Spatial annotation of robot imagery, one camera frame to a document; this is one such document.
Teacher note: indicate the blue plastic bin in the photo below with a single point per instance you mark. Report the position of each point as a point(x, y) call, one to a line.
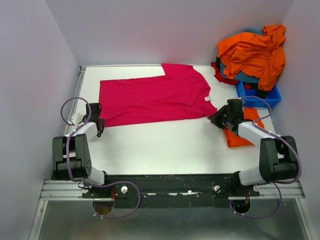
point(254, 98)

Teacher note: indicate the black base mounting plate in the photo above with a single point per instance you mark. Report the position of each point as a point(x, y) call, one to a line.
point(167, 191)

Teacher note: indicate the crumpled orange t-shirt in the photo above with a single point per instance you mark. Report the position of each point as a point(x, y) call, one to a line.
point(260, 56)

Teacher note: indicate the magenta t-shirt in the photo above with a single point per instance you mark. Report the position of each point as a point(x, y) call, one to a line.
point(182, 93)

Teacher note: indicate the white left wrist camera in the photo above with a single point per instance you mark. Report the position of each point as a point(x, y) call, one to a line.
point(75, 119)

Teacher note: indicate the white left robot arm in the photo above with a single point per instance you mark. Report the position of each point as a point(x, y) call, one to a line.
point(75, 154)

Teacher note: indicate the red t-shirt in pile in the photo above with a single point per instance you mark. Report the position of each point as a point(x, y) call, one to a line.
point(219, 76)

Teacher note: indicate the aluminium extrusion rail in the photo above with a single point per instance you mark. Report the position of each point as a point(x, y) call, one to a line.
point(59, 190)

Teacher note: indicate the folded orange t-shirt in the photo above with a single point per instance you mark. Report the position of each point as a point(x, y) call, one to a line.
point(247, 132)

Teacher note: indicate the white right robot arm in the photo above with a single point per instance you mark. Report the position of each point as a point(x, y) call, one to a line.
point(279, 161)

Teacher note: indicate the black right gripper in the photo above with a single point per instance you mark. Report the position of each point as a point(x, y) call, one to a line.
point(215, 117)

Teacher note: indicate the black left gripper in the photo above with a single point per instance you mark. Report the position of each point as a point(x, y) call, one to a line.
point(103, 123)

